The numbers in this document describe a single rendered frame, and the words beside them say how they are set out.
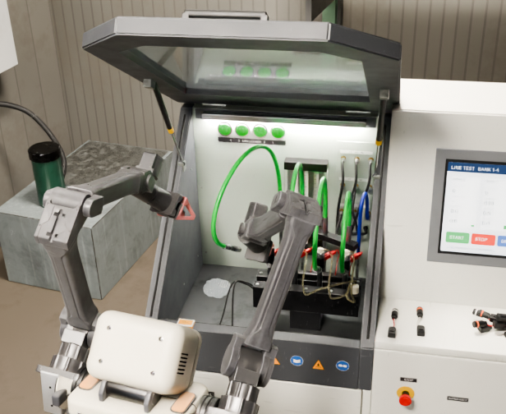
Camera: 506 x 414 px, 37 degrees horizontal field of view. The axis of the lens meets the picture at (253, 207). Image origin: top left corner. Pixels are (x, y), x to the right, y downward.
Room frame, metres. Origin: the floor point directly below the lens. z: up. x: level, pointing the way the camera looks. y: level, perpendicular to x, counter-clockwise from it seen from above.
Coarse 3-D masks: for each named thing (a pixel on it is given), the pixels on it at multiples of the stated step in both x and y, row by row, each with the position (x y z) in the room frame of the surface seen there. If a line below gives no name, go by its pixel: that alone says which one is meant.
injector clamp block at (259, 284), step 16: (256, 288) 2.01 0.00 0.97; (336, 288) 1.98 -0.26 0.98; (256, 304) 2.01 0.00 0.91; (288, 304) 1.98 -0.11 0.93; (304, 304) 1.97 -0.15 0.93; (320, 304) 1.96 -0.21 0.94; (336, 304) 1.95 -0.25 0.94; (352, 304) 1.94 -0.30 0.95; (304, 320) 1.97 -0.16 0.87; (320, 320) 1.97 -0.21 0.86
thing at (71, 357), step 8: (64, 344) 1.42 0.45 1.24; (72, 344) 1.41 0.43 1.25; (64, 352) 1.40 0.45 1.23; (72, 352) 1.40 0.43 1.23; (80, 352) 1.40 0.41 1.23; (88, 352) 1.42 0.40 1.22; (56, 360) 1.38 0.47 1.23; (64, 360) 1.38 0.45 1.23; (72, 360) 1.38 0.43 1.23; (80, 360) 1.39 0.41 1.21; (40, 368) 1.37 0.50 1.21; (48, 368) 1.37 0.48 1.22; (56, 368) 1.37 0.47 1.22; (64, 368) 1.36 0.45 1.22; (72, 368) 1.37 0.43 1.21; (64, 376) 1.34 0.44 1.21; (72, 376) 1.34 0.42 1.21
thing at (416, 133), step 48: (432, 96) 2.16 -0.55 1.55; (480, 96) 2.15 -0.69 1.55; (432, 144) 2.02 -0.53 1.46; (480, 144) 1.99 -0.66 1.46; (384, 240) 1.98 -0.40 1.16; (384, 288) 1.94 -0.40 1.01; (432, 288) 1.91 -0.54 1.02; (480, 288) 1.88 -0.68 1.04; (384, 384) 1.71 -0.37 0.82; (432, 384) 1.68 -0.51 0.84; (480, 384) 1.65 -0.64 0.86
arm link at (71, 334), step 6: (66, 330) 1.45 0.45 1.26; (72, 330) 1.45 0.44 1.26; (78, 330) 1.45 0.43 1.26; (84, 330) 1.45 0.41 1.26; (66, 336) 1.44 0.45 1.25; (72, 336) 1.43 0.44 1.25; (78, 336) 1.43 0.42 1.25; (84, 336) 1.43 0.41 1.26; (66, 342) 1.43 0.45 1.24; (72, 342) 1.42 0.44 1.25; (78, 342) 1.42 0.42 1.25; (84, 342) 1.43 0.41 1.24
